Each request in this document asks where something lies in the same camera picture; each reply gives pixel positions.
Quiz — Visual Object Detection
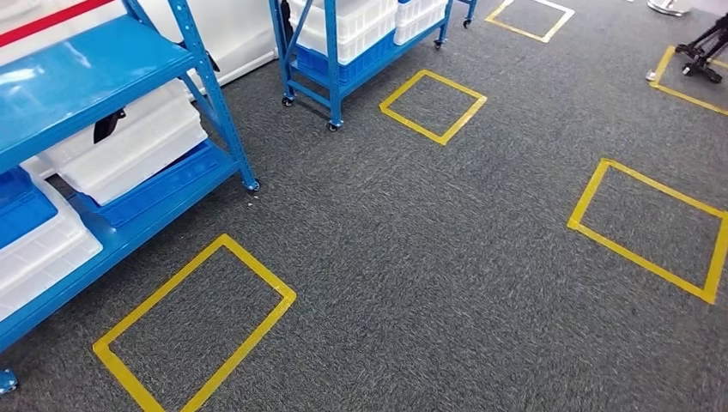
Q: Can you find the large blue metal shelf rack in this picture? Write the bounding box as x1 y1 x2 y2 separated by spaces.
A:
0 0 262 397

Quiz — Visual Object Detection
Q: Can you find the blue rack on casters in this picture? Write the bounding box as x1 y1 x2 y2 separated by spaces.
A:
268 0 455 134
454 0 479 29

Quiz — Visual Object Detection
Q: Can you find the yellow floor tape square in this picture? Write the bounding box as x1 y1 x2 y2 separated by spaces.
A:
649 45 728 118
92 233 298 412
567 158 728 306

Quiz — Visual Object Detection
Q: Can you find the blue plastic crate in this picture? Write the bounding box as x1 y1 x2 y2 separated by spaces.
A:
70 139 224 230
295 31 397 87
0 166 59 251

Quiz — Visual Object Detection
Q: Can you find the large white plastic crate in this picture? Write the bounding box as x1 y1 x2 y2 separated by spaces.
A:
287 0 399 65

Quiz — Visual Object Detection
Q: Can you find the small white plastic crate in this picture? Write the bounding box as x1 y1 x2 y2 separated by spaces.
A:
393 0 449 46

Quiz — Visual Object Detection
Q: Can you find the white car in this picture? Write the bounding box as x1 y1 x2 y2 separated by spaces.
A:
0 0 280 88

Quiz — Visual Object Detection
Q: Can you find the white and yellow tape square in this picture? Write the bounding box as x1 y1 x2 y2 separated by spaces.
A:
484 0 575 45

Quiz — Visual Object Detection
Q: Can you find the small black hook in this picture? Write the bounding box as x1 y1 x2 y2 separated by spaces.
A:
92 107 127 144

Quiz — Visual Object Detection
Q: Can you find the chrome stanchion base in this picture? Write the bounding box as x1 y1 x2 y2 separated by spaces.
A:
646 0 693 17

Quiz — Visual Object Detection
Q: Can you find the red barrier belt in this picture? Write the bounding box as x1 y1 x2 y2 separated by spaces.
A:
0 0 115 50

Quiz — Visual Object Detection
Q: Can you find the black tripod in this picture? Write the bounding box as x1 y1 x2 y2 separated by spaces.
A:
675 14 728 85

